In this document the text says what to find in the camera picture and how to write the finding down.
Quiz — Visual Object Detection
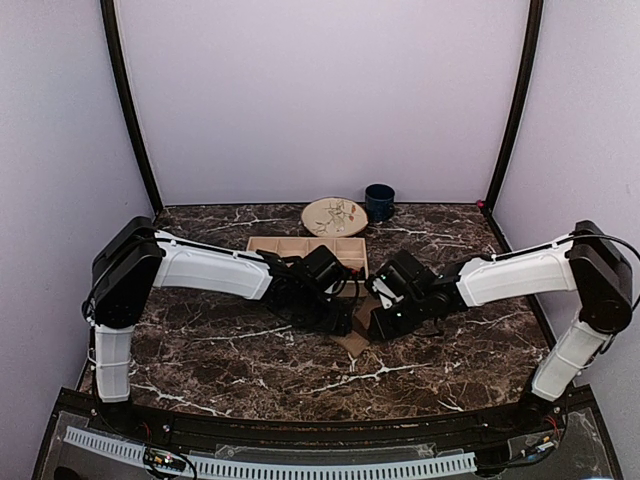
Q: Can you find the left black frame post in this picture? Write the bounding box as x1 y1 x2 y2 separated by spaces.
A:
99 0 164 216

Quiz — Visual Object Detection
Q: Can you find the black frame post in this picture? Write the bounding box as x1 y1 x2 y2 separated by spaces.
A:
484 0 545 211
99 0 164 216

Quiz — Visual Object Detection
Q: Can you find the white slotted cable duct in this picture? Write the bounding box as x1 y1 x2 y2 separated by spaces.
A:
63 427 477 479

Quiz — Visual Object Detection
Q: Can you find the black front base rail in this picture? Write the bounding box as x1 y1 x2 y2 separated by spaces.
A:
94 401 555 449

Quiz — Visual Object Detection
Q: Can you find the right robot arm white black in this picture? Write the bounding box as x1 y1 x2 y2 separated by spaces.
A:
366 220 639 434

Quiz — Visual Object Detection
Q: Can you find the right black frame post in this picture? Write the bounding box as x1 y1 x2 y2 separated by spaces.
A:
484 0 545 211

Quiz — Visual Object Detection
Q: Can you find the cream floral ceramic plate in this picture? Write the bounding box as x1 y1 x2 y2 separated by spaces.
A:
301 197 368 238

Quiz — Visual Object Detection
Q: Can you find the dark blue mug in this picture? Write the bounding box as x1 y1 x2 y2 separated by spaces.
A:
365 184 395 223

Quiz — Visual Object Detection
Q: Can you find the wooden compartment tray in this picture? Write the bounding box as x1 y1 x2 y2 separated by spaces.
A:
247 236 369 297

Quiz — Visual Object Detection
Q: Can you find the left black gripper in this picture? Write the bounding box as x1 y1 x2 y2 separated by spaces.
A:
291 289 354 339

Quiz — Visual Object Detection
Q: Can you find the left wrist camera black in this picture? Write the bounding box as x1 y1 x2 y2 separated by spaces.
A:
302 245 345 290

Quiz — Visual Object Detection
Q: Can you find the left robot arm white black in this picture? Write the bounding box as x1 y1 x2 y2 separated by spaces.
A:
81 216 357 436

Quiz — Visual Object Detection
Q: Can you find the plain brown sock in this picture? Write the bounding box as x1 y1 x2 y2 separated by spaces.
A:
331 296 379 358

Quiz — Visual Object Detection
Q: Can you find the argyle black red orange sock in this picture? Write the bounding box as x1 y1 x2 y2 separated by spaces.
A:
351 268 365 279

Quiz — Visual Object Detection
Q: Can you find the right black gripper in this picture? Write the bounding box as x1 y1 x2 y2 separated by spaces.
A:
368 291 430 342

